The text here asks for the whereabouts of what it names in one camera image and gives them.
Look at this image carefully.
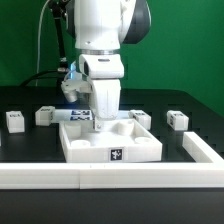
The white square tabletop part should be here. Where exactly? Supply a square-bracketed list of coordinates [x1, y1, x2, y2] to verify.
[59, 119, 162, 163]

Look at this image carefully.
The white cable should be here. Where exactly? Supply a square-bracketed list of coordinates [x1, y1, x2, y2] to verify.
[35, 0, 52, 88]

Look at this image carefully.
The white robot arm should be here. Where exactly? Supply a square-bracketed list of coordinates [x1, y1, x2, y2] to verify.
[62, 0, 151, 131]

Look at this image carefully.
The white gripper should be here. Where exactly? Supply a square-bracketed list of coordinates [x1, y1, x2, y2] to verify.
[79, 54, 124, 131]

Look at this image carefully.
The white L-shaped fence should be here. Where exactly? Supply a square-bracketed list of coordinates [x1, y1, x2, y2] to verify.
[0, 132, 224, 189]

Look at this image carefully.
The black cable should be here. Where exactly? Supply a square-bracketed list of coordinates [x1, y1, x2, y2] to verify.
[20, 68, 72, 88]

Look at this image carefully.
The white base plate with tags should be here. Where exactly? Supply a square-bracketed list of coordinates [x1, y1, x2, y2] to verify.
[51, 109, 130, 124]

